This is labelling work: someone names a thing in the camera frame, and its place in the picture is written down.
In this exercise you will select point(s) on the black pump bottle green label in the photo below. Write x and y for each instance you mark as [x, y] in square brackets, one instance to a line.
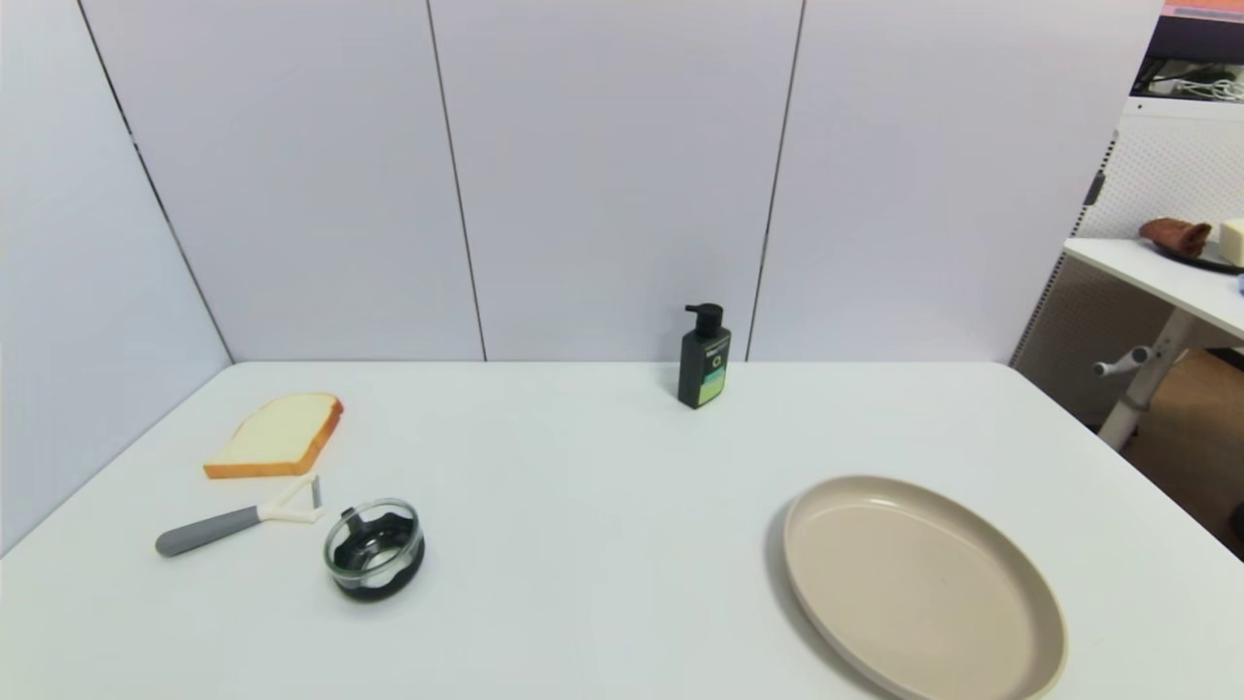
[704, 366]

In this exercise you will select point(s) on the round glass lid black base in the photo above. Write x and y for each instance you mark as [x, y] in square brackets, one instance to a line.
[374, 551]

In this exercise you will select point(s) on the white bread slice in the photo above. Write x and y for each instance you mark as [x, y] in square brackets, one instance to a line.
[277, 437]

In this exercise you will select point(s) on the beige round plate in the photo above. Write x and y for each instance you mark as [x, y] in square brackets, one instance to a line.
[918, 588]

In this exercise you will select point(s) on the grey panel clip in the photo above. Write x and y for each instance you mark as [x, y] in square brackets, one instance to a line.
[1095, 188]

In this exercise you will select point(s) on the white desk leg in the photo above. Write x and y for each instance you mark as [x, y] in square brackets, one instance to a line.
[1152, 379]

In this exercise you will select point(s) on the white side desk top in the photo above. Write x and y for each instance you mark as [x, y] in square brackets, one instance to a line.
[1166, 277]

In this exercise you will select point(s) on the white pegboard panel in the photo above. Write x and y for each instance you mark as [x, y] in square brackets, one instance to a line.
[1166, 165]

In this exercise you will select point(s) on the black small plate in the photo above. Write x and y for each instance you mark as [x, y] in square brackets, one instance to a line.
[1191, 261]

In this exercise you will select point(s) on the cream block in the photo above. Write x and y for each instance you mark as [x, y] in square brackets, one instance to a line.
[1234, 241]

